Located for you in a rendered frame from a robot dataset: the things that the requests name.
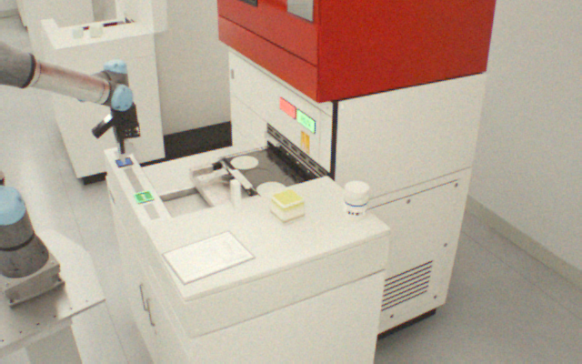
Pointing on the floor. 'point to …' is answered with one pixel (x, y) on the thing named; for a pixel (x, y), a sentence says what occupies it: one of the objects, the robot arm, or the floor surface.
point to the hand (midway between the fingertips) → (121, 159)
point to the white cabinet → (155, 319)
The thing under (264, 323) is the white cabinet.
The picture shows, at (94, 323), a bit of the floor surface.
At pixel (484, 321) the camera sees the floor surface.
